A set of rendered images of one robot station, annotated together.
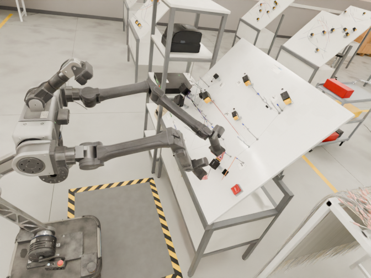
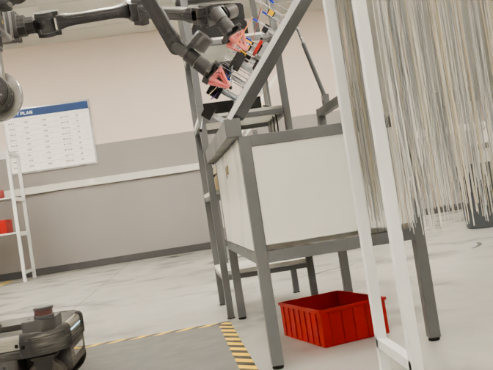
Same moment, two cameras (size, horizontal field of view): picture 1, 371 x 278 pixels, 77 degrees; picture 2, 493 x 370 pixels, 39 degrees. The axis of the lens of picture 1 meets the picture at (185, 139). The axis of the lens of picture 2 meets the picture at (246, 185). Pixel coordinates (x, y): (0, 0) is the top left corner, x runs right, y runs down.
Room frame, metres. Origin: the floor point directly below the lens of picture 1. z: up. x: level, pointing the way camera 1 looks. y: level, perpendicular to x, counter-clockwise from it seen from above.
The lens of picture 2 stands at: (-1.35, -1.09, 0.57)
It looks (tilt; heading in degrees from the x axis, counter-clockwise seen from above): 2 degrees up; 20
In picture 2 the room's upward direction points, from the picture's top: 9 degrees counter-clockwise
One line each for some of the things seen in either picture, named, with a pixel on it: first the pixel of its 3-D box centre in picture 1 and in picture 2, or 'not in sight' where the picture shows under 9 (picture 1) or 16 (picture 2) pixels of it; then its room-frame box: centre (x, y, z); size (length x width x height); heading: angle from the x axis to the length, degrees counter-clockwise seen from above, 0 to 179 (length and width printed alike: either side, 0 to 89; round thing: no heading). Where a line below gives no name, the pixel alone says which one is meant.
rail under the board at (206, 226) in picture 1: (181, 161); (220, 145); (1.39, -0.01, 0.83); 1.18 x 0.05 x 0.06; 27
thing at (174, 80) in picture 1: (173, 83); (227, 111); (2.23, 0.25, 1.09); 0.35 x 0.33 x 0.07; 27
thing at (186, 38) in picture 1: (181, 37); (216, 26); (2.20, 0.23, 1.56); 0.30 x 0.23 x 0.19; 118
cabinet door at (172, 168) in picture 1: (170, 158); (227, 200); (1.64, 0.10, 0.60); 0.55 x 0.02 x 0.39; 27
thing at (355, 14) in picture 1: (342, 36); not in sight; (8.75, -4.31, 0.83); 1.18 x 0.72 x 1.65; 26
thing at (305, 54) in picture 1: (309, 57); not in sight; (5.37, -2.23, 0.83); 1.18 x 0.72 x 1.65; 26
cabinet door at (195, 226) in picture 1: (189, 206); (239, 197); (1.15, -0.15, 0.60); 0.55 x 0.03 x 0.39; 27
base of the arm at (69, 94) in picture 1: (71, 94); (24, 26); (1.09, 0.67, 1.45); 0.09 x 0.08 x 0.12; 25
